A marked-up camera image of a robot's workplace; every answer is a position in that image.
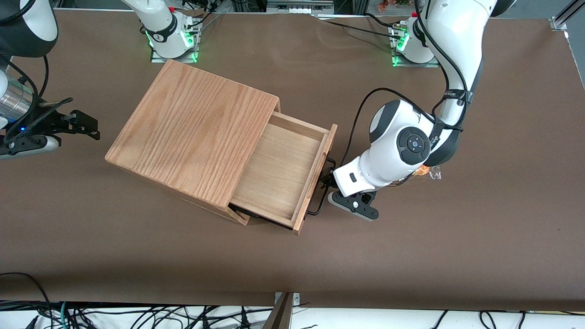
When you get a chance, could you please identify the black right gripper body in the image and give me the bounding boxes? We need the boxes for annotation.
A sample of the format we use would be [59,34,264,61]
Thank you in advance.
[5,104,70,138]

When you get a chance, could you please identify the black metal drawer handle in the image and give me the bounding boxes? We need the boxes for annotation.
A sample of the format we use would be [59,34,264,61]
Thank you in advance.
[307,158,337,217]

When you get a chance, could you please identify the light wooden drawer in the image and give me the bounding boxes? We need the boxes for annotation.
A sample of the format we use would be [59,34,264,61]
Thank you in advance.
[229,111,339,236]

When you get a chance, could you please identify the wooden drawer cabinet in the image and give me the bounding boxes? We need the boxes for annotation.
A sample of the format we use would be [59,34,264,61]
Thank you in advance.
[105,59,282,226]

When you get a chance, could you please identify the plastic wrapped bread roll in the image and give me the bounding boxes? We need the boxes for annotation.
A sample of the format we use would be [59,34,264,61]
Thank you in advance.
[408,164,443,181]

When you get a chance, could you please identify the brown table cover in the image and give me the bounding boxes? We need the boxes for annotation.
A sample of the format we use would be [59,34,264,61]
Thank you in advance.
[0,9,585,312]

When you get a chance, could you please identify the grey power strip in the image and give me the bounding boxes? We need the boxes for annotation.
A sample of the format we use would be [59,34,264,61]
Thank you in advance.
[266,0,335,15]

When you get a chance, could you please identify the orange toy food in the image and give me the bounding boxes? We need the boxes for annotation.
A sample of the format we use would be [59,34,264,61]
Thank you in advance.
[377,0,416,11]

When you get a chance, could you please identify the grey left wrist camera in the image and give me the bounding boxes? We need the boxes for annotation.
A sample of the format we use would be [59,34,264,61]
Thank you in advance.
[327,190,380,222]

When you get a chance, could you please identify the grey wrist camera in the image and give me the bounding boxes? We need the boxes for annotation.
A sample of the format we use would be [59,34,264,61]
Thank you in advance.
[0,135,61,160]
[327,190,380,222]

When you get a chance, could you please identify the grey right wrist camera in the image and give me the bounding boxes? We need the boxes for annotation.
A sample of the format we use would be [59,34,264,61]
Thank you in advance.
[0,135,61,160]

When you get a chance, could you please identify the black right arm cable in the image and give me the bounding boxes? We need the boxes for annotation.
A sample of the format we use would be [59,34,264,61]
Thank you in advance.
[0,54,50,110]

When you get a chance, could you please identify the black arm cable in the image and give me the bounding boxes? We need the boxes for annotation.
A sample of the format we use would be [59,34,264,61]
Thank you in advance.
[0,54,50,110]
[339,0,472,170]

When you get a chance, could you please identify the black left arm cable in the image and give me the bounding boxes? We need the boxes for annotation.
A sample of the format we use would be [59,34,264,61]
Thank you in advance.
[339,0,472,170]

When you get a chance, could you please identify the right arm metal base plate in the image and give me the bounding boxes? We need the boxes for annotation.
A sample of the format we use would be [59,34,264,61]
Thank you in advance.
[150,18,201,64]

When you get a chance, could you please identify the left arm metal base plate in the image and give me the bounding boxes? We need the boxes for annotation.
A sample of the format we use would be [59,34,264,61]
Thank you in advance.
[392,23,441,68]

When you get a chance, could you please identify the dark brown post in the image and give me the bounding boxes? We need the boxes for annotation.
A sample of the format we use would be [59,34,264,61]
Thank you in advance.
[263,292,293,329]

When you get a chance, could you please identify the long black table cable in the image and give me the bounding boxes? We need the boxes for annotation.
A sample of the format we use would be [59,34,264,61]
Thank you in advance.
[325,21,396,35]

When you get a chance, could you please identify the black looped floor cable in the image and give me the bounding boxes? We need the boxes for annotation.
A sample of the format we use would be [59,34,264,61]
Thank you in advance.
[0,272,52,316]

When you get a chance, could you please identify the short black table cable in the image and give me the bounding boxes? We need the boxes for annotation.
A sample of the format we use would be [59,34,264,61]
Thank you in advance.
[364,13,403,29]

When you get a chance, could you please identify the black base cables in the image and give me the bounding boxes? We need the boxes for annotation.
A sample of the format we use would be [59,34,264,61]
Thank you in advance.
[181,0,223,35]

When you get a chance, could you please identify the tangled black floor cables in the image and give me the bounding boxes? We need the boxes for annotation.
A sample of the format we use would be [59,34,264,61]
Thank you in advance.
[0,299,275,329]

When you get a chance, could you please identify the aluminium frame rail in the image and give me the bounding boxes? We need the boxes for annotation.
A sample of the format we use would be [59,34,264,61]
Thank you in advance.
[555,0,585,28]

